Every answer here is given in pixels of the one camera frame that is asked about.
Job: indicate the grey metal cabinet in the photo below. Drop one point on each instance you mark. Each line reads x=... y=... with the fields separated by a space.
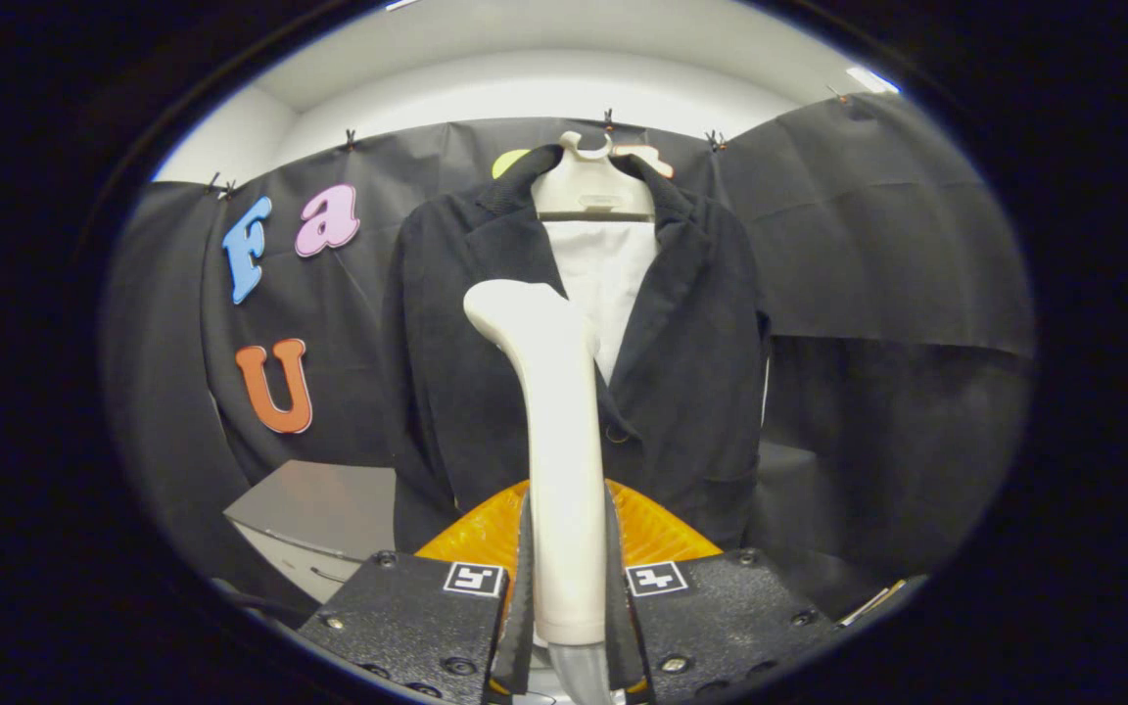
x=319 y=509

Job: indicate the black backdrop cloth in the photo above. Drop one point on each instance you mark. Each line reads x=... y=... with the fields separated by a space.
x=868 y=294

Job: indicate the ceiling light panel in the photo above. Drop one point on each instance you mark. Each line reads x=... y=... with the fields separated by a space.
x=872 y=80

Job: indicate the black blazer jacket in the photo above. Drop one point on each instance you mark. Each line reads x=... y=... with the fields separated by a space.
x=691 y=392

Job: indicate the small cardboard box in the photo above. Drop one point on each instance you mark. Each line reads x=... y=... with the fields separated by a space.
x=872 y=602

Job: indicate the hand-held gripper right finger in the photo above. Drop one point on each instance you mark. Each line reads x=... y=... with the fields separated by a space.
x=623 y=627

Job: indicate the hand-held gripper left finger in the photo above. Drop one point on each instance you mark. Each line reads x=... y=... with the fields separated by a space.
x=515 y=627

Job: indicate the white mannequin torso form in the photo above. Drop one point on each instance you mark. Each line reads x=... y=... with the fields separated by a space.
x=603 y=274

